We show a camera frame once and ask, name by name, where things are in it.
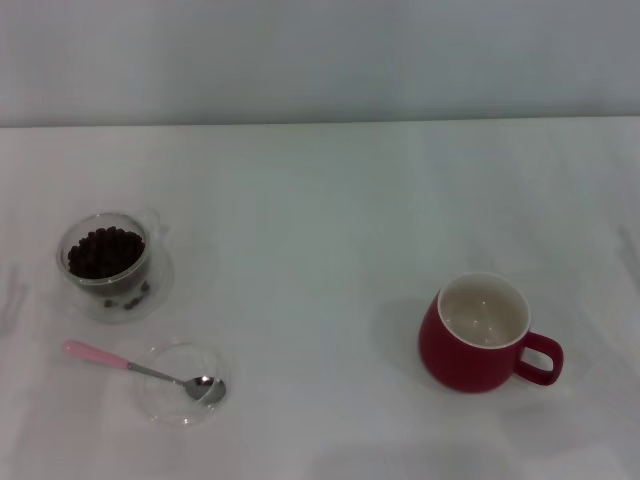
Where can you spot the red mug white inside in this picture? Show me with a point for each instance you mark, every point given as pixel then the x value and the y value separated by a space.
pixel 450 360

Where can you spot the coffee bean pile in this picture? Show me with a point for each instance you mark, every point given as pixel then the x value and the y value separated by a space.
pixel 105 252

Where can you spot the clear glass saucer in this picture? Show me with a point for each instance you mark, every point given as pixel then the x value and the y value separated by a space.
pixel 161 282

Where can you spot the small clear glass dish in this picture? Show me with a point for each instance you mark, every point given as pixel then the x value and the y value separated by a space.
pixel 165 402

